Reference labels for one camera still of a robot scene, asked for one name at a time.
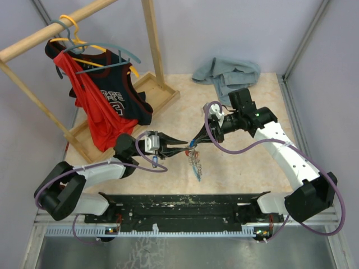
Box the keyring chain with keys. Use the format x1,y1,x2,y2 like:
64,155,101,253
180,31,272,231
184,148,204,183

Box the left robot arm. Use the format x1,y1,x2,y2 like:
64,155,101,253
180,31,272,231
34,131,186,222

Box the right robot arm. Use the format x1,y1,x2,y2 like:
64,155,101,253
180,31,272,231
194,88,337,222

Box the light blue denim cloth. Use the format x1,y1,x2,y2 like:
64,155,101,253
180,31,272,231
192,57,261,106

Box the red shirt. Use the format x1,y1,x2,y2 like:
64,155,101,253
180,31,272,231
53,52,138,152

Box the navy basketball jersey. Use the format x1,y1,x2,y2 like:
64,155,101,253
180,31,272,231
45,41,153,126

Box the teal clothes hanger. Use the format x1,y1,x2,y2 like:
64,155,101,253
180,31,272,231
49,18,141,80

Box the yellow clothes hanger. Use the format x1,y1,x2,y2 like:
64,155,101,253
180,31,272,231
49,14,140,78

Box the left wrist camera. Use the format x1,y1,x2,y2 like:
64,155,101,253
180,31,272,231
144,134,160,154

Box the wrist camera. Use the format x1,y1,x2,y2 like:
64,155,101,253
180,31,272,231
208,104,225,126
144,134,160,154

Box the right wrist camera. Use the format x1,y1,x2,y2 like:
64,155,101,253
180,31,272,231
208,104,225,126

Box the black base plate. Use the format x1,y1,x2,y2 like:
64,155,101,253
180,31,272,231
85,193,284,232

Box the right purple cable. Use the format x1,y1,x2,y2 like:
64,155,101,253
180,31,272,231
204,101,346,243

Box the white cable duct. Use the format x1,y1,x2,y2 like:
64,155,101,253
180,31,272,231
44,225,273,238

